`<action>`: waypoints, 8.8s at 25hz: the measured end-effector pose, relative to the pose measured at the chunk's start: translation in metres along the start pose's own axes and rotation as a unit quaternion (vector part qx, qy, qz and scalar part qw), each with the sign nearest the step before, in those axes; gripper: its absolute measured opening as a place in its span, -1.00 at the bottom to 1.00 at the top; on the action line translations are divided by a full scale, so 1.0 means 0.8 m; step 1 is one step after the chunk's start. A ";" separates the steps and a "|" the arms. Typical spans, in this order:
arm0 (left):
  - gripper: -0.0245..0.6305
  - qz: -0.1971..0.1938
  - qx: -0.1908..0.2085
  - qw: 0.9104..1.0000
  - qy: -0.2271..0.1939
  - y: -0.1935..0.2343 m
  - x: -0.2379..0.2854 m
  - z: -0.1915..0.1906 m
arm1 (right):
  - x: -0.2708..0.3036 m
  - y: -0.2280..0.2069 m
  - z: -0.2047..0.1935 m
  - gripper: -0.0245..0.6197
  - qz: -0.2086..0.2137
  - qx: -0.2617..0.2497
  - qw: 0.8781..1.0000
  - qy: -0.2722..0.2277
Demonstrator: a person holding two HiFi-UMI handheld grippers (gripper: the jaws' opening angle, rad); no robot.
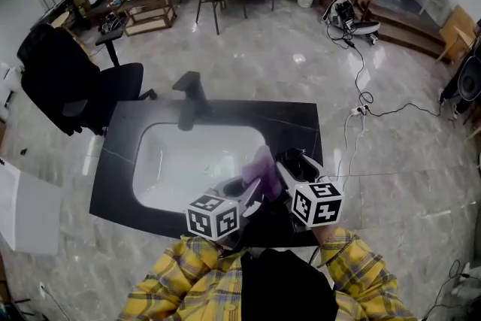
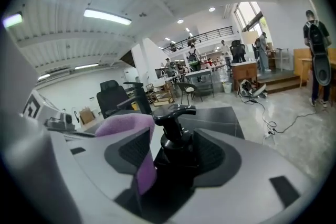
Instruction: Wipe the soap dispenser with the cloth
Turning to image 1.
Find black sink faucet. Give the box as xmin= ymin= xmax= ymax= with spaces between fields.
xmin=171 ymin=71 xmax=210 ymax=132

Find black office chair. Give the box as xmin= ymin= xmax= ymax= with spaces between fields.
xmin=17 ymin=23 xmax=158 ymax=137

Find black floor cable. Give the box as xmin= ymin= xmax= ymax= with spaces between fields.
xmin=326 ymin=24 xmax=444 ymax=118

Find white toilet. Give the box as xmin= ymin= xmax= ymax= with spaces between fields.
xmin=0 ymin=62 xmax=23 ymax=110

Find black desk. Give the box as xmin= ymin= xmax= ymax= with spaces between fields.
xmin=32 ymin=0 xmax=91 ymax=37

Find person's left forearm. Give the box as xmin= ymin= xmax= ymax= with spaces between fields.
xmin=118 ymin=235 xmax=245 ymax=321

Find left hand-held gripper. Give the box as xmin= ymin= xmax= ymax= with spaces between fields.
xmin=186 ymin=177 xmax=264 ymax=250

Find wooden platform steps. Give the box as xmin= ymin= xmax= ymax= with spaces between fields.
xmin=370 ymin=0 xmax=448 ymax=59

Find person's right forearm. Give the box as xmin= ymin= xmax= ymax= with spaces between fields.
xmin=313 ymin=227 xmax=418 ymax=321

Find wooden shelf rack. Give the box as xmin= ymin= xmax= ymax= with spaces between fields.
xmin=104 ymin=0 xmax=178 ymax=38

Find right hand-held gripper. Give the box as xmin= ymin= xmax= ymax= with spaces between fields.
xmin=276 ymin=156 xmax=346 ymax=229

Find light wooden desk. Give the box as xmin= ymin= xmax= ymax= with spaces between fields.
xmin=435 ymin=5 xmax=480 ymax=65

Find person's torso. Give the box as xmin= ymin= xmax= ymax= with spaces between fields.
xmin=240 ymin=248 xmax=339 ymax=321

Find purple cloth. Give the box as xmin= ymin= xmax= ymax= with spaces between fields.
xmin=241 ymin=144 xmax=283 ymax=200

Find dark wooden sink cabinet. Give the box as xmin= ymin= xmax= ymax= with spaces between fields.
xmin=89 ymin=99 xmax=325 ymax=249

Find black equipment bag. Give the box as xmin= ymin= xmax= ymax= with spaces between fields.
xmin=98 ymin=13 xmax=123 ymax=35

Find round wooden table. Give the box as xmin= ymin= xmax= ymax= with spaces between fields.
xmin=50 ymin=10 xmax=72 ymax=29

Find white and black backpack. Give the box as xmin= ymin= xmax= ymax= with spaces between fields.
xmin=322 ymin=0 xmax=380 ymax=46

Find white freestanding washbasin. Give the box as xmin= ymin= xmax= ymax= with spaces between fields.
xmin=0 ymin=157 xmax=64 ymax=256

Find white sink basin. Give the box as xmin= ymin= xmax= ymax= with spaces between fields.
xmin=132 ymin=123 xmax=267 ymax=213

